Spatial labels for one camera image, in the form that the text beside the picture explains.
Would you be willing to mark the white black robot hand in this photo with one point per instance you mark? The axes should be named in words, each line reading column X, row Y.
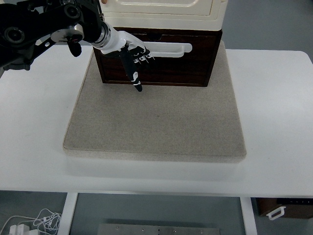
column 117, row 41

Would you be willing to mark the brown wooden box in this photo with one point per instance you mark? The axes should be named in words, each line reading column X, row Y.
column 269, row 204

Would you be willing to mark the grey fabric mat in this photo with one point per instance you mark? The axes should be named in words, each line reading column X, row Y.
column 156, row 122

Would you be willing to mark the white power adapter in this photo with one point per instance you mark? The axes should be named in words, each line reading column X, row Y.
column 18, row 229

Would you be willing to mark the grey metal plate with screws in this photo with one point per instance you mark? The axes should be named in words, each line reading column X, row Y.
column 159, row 230

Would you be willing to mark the white table leg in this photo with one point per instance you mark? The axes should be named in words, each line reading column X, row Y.
column 66, row 215
column 248, row 218

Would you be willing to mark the cream and brown combination cabinet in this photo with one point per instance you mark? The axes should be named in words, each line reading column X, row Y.
column 171, row 19

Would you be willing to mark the dark brown wooden drawer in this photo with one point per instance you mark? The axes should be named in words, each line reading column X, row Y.
column 171, row 68

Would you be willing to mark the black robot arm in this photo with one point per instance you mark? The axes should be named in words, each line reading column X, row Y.
column 24, row 24

